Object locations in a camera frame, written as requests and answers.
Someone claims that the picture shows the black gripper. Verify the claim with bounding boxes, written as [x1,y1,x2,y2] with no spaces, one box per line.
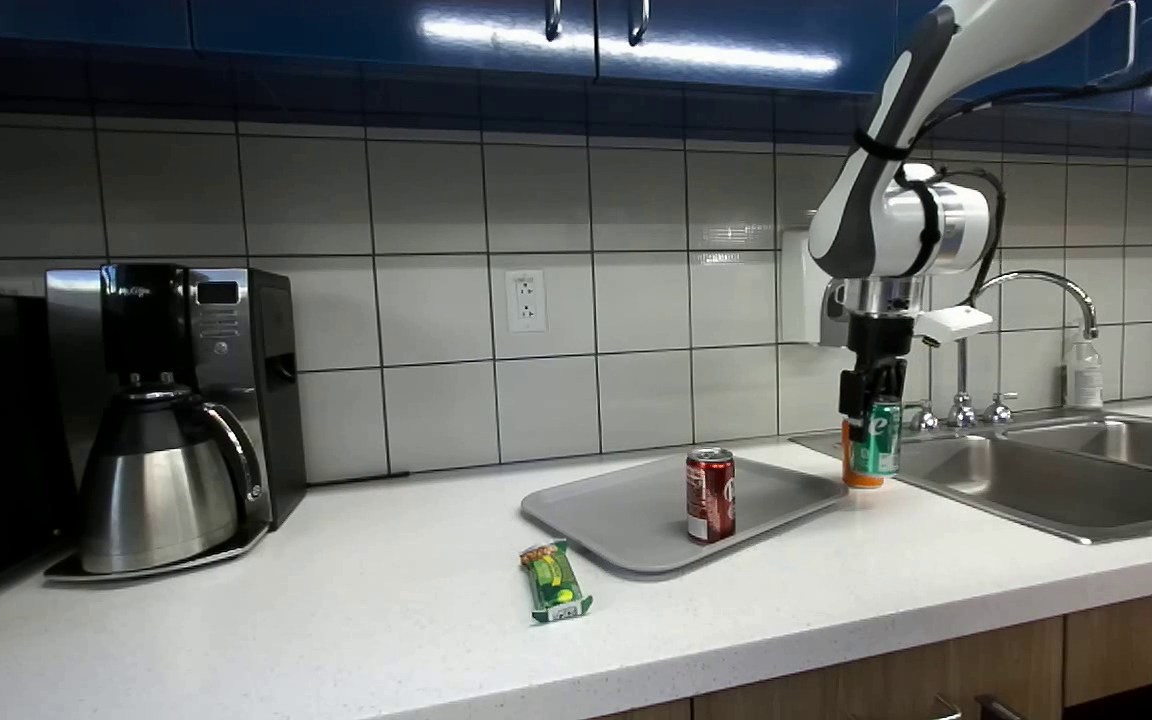
[839,313,921,451]

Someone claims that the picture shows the green soda can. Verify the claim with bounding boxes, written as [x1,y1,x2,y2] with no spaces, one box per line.
[866,396,908,482]

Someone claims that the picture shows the orange Fanta can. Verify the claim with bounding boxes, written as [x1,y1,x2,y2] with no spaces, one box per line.
[839,417,889,491]

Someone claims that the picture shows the red Dr Pepper can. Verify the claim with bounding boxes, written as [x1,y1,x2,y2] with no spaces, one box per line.
[684,449,745,549]

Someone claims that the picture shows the grey plastic tray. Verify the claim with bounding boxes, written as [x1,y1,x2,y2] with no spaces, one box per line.
[518,458,853,582]

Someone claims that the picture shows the clear soap bottle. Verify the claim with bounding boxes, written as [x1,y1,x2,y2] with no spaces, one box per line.
[1066,331,1107,417]

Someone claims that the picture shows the chrome gooseneck faucet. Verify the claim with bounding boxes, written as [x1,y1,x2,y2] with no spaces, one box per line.
[953,267,1103,434]

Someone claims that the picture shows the stainless steel double sink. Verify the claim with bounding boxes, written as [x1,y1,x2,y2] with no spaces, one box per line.
[793,396,1152,549]

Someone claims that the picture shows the wooden lower cabinets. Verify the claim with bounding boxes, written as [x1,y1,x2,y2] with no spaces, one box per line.
[599,585,1152,720]

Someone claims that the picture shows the green snack packet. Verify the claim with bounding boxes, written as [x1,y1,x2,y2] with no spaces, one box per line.
[518,536,598,628]

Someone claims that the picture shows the black steel coffee maker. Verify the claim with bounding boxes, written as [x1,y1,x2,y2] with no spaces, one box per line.
[43,262,314,588]

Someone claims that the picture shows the blue upper cabinets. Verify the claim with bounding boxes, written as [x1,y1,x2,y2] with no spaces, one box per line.
[0,0,1152,134]

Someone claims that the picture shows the steel coffee carafe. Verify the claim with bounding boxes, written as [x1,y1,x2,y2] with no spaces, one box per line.
[78,386,273,582]

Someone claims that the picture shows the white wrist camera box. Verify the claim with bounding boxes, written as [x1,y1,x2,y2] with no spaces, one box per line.
[916,304,1000,349]

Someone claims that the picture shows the white wall soap dispenser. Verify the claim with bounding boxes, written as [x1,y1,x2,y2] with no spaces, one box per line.
[778,232,861,353]

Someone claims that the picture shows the white wall power outlet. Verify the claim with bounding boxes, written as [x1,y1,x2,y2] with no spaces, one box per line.
[504,267,550,331]

